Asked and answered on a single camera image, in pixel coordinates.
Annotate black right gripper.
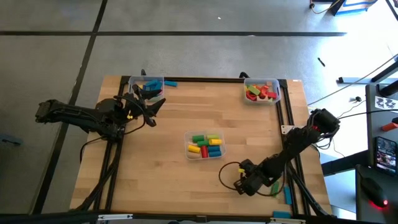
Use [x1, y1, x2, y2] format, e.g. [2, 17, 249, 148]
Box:
[233, 159, 269, 197]

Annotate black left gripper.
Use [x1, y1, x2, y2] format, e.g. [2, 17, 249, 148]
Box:
[124, 83, 167, 128]

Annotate clear plastic bin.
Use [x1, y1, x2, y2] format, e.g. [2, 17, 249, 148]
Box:
[183, 129, 227, 161]
[126, 75, 165, 102]
[243, 77, 282, 105]

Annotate black computer mouse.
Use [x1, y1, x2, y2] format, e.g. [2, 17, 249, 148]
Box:
[360, 177, 389, 208]

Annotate smartphone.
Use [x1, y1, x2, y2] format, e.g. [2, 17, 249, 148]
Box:
[374, 136, 398, 174]

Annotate grey stand base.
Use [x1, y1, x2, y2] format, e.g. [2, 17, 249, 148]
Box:
[338, 76, 379, 85]

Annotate orange object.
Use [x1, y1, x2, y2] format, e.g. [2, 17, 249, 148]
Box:
[381, 121, 398, 132]

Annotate dark floor object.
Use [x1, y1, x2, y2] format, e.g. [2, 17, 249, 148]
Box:
[0, 133, 22, 147]

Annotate paper with black patterns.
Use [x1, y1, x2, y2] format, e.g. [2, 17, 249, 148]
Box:
[374, 95, 398, 110]

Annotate black stand legs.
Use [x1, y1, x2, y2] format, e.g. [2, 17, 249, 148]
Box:
[369, 60, 398, 97]

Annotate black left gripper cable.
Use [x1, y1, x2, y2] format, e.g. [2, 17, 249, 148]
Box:
[114, 94, 147, 136]

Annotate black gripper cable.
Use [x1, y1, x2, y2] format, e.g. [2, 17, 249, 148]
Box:
[114, 94, 147, 136]
[218, 161, 285, 198]

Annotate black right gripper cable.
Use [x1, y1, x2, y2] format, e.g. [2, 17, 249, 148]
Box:
[218, 161, 285, 198]

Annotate silver frame bracket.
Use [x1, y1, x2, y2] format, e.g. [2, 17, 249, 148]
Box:
[98, 213, 134, 222]
[269, 217, 307, 224]

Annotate black right arm base cables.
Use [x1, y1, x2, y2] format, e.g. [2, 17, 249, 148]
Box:
[310, 132, 335, 151]

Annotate black left arm base cable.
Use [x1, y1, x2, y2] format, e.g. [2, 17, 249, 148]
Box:
[80, 135, 108, 164]

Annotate thin black power cable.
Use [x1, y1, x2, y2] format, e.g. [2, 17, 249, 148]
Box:
[337, 109, 398, 121]

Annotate yellow cable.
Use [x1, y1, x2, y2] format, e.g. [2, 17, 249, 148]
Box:
[309, 0, 341, 16]

